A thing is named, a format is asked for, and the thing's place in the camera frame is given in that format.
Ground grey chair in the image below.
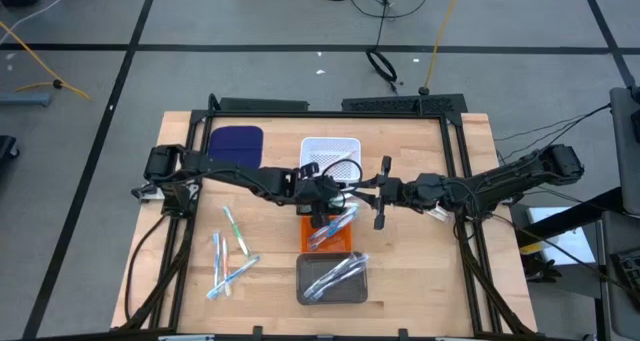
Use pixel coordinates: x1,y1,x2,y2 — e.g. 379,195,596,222
608,85,640,217

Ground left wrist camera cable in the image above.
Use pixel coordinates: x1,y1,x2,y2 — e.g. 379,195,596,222
322,158,365,187

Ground green packaged toothbrush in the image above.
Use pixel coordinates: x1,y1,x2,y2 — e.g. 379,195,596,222
221,205,251,258

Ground white label strip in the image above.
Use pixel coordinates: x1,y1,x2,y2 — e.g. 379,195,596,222
158,333,216,341

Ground white cable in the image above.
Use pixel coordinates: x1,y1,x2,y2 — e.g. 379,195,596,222
0,0,84,46

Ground grey translucent plastic tray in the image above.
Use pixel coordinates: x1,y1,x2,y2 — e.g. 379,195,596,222
295,251,370,306

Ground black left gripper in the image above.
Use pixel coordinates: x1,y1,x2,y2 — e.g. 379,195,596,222
284,161,351,230

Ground black arm base cable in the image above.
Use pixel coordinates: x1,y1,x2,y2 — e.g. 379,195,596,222
123,213,171,322

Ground grey furniture panel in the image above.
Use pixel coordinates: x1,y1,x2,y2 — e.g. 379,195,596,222
597,210,640,341

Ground black keyboard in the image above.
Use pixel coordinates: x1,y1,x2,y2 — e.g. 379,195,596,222
609,248,640,295

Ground thin black cable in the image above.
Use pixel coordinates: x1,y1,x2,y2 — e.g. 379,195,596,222
494,103,614,172

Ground white perforated plastic basket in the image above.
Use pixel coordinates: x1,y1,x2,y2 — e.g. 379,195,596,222
298,136,363,185

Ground grey floor bar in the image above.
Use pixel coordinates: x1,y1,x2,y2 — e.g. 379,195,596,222
0,91,54,108

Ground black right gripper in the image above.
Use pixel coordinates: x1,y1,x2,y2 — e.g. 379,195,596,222
356,155,419,231

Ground yellow cable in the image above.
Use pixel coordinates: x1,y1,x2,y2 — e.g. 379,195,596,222
0,20,93,101
423,0,465,90

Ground silver arm base bracket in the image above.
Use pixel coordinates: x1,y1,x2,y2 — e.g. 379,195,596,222
131,183,166,203

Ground navy blue cloth mat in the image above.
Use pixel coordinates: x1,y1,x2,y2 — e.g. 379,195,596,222
206,125,265,170

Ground black slanted bar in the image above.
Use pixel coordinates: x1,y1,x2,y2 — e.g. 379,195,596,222
517,185,626,247

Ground black caster foot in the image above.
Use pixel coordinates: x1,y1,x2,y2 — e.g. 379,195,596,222
0,134,21,161

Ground orange perforated plastic basket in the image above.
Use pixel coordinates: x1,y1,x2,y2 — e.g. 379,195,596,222
299,214,354,255

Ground purple packaged toothbrush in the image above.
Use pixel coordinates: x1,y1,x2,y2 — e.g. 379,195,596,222
309,263,370,302
324,252,369,282
303,253,370,296

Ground black coiled cable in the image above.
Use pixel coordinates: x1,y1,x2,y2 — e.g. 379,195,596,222
366,0,401,95

